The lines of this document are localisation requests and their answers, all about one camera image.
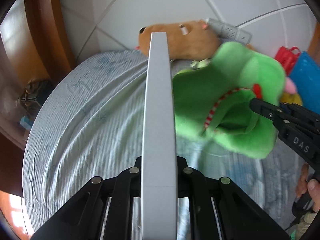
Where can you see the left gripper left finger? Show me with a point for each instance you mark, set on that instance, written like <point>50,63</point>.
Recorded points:
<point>101,209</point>

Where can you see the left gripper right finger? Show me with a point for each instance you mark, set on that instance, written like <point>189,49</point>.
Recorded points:
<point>219,209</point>

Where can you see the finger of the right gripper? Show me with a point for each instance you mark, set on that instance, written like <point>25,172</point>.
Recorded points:
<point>300,113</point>
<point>269,111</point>

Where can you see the white picture card box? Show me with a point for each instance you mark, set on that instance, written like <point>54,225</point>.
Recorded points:
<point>159,159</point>

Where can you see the green frog plush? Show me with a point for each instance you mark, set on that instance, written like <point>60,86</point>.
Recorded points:
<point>211,103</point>

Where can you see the yellow striped tiger plush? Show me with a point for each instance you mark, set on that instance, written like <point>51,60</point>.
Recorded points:
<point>291,98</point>

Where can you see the pink star plush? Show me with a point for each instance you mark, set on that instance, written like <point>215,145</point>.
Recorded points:
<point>290,87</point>

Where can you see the person right hand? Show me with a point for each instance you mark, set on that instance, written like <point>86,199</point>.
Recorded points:
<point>312,187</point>

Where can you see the blue plastic storage crate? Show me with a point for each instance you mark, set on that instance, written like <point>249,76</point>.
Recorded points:
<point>306,77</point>

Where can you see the red plastic toy case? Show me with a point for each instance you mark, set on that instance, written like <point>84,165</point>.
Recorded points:
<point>287,57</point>

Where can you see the brown bear plush striped shirt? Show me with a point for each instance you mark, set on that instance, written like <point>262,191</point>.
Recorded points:
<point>191,40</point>

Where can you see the grey wall socket panel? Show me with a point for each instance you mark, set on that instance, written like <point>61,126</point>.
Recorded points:
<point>229,32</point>

